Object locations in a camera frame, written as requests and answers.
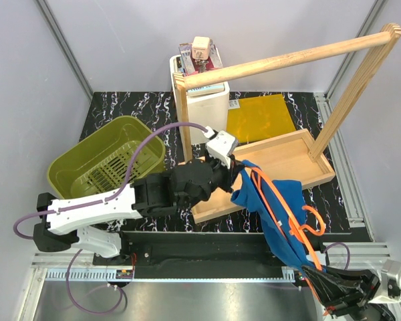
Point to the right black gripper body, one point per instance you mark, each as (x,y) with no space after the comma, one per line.
(369,285)

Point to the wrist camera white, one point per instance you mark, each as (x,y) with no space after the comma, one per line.
(220,145)
(391,279)

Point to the blue tank top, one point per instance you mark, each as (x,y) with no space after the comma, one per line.
(285,218)

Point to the white rectangular bin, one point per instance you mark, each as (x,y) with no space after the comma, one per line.
(208,110)

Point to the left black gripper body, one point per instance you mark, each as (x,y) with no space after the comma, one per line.
(222,176)

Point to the olive green plastic basket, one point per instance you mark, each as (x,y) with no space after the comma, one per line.
(99,162)

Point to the yellow flat sheet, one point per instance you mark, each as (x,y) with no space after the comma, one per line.
(259,118)

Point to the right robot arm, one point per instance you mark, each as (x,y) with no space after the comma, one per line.
(377,306)

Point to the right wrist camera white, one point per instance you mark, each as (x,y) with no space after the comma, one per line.
(391,279)

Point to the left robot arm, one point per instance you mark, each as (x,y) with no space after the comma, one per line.
(71,223)

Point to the black marble pattern mat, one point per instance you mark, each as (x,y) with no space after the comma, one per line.
(157,109)

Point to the books stack in bin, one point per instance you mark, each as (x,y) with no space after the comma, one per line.
(191,66)

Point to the beige cube block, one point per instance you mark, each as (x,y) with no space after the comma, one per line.
(201,48)

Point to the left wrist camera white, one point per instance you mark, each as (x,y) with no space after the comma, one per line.
(220,145)

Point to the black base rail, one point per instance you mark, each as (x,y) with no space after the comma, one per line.
(197,256)

